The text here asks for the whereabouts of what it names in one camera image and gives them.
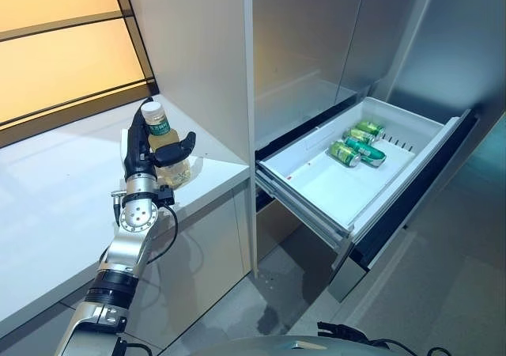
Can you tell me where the yellow tea bottle green label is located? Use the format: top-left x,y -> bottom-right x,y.
141,101 -> 193,187

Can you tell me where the white fridge drawer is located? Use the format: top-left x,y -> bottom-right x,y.
255,96 -> 480,304

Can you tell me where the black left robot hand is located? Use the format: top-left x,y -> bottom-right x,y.
123,98 -> 198,184

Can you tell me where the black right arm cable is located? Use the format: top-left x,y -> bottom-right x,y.
316,320 -> 452,356

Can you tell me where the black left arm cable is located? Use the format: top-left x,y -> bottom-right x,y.
149,204 -> 179,263

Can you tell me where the light green drink can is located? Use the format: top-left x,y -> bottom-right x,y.
342,128 -> 376,146
353,119 -> 386,140
328,140 -> 362,169

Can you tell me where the orange lit window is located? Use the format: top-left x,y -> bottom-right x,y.
0,0 -> 160,148

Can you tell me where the stainless steel fridge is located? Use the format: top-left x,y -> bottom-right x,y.
251,0 -> 506,356

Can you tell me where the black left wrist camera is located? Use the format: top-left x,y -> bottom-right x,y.
157,184 -> 176,206

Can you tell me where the white counter cabinet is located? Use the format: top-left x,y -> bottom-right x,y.
0,0 -> 256,356

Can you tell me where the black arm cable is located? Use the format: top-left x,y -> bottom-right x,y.
316,320 -> 452,356
149,204 -> 179,263

